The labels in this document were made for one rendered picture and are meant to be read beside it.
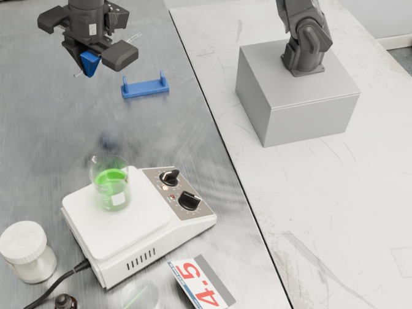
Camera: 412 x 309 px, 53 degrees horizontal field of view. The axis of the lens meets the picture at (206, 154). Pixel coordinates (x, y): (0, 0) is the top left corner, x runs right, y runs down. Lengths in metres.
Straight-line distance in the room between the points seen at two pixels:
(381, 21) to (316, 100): 2.01
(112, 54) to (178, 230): 0.31
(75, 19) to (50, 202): 0.31
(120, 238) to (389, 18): 2.39
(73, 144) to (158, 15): 0.49
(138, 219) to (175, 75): 0.45
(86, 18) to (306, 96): 0.39
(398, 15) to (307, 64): 2.03
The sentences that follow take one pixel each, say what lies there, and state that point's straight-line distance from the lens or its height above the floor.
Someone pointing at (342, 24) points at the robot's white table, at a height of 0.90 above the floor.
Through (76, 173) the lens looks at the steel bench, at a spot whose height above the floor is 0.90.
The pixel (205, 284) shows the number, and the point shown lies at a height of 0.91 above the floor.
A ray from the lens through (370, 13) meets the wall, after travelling 2.66.
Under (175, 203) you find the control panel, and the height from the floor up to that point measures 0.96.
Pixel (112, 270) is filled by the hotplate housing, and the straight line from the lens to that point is 0.59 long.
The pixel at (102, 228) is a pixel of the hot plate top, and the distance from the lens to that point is 0.59.
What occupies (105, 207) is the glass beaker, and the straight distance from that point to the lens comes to 0.59.
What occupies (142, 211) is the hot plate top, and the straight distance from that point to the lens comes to 0.59.
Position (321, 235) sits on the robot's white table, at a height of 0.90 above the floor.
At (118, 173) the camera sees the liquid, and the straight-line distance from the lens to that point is 0.59.
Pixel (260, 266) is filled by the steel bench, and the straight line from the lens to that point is 0.66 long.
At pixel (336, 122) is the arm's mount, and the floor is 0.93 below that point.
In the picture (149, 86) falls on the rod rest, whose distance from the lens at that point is 0.91.
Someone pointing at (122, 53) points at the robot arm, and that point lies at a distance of 0.73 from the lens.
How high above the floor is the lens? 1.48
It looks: 49 degrees down
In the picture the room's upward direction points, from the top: 2 degrees clockwise
